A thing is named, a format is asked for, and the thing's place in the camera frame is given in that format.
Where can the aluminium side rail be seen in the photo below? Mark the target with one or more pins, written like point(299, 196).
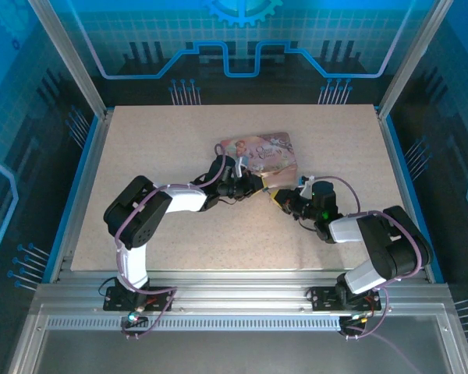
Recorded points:
point(82, 202)
point(398, 187)

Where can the blue printed side panel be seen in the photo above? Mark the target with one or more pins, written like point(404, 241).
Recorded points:
point(19, 156)
point(452, 156)

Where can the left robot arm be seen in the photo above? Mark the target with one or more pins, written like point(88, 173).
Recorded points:
point(138, 218)

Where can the blue printed backdrop panel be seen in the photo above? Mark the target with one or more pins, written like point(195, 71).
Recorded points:
point(238, 39)

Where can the blue table edge strip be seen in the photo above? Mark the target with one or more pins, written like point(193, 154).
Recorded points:
point(68, 202)
point(411, 187)

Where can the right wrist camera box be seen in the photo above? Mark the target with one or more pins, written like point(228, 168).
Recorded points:
point(306, 186)

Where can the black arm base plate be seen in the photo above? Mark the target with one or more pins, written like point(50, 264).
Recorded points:
point(323, 298)
point(117, 298)

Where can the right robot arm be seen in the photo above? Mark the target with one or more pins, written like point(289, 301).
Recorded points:
point(394, 241)

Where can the blue padlock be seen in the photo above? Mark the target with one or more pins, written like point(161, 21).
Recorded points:
point(264, 189)

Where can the aluminium frame post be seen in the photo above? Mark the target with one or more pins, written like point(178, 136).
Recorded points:
point(413, 54)
point(68, 58)

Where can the aluminium front rail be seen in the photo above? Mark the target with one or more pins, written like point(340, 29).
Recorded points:
point(238, 290)

